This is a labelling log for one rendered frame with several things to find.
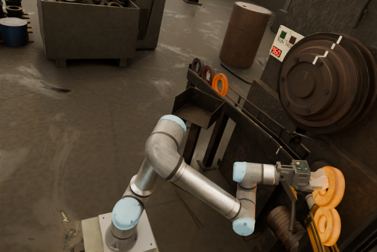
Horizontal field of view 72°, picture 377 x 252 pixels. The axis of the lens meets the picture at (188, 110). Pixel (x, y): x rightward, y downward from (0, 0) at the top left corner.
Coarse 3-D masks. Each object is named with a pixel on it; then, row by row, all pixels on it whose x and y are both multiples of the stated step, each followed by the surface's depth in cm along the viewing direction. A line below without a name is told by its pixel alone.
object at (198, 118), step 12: (180, 96) 169; (192, 96) 181; (204, 96) 177; (180, 108) 178; (192, 108) 180; (204, 108) 181; (216, 108) 176; (192, 120) 167; (204, 120) 169; (216, 120) 172; (192, 132) 177; (192, 144) 182
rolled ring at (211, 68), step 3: (204, 66) 215; (207, 66) 210; (210, 66) 208; (204, 69) 215; (207, 69) 213; (210, 69) 205; (213, 69) 206; (204, 72) 217; (210, 72) 206; (213, 72) 205; (201, 75) 220; (204, 75) 218; (210, 75) 206; (213, 75) 205; (201, 78) 220; (204, 78) 218; (210, 78) 206; (207, 81) 218; (210, 81) 206; (210, 84) 207
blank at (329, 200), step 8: (328, 168) 97; (336, 168) 96; (328, 176) 96; (336, 176) 92; (336, 184) 90; (344, 184) 91; (312, 192) 103; (320, 192) 99; (328, 192) 93; (336, 192) 90; (320, 200) 96; (328, 200) 92; (336, 200) 90; (328, 208) 94
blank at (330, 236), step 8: (320, 208) 112; (320, 216) 110; (328, 216) 105; (336, 216) 103; (320, 224) 111; (328, 224) 104; (336, 224) 101; (320, 232) 107; (328, 232) 102; (336, 232) 100; (328, 240) 101; (336, 240) 101
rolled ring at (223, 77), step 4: (216, 76) 200; (220, 76) 194; (224, 76) 193; (216, 80) 202; (224, 80) 191; (212, 84) 206; (216, 84) 204; (224, 84) 190; (216, 88) 204; (224, 88) 191; (220, 92) 196; (224, 92) 192
